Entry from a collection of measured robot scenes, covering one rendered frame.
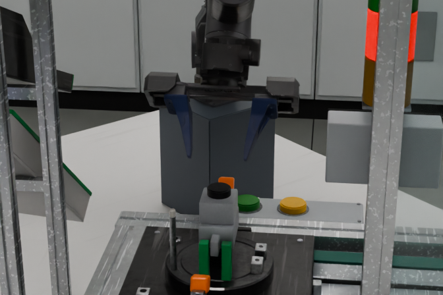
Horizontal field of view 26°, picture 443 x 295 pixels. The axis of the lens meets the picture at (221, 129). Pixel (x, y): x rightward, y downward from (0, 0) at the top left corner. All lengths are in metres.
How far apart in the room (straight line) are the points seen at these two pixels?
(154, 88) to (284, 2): 3.08
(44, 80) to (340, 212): 0.52
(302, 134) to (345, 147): 3.22
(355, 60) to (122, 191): 2.66
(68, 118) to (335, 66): 1.24
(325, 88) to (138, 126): 2.38
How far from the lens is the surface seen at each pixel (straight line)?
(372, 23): 0.98
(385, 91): 0.97
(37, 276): 1.49
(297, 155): 1.88
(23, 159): 1.17
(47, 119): 1.16
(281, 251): 1.31
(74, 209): 1.32
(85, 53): 4.42
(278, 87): 1.14
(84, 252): 1.54
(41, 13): 1.11
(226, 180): 1.27
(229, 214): 1.18
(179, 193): 1.63
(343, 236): 1.38
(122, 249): 1.35
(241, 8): 1.13
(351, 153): 1.02
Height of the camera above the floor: 1.61
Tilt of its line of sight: 22 degrees down
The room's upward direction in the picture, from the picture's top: straight up
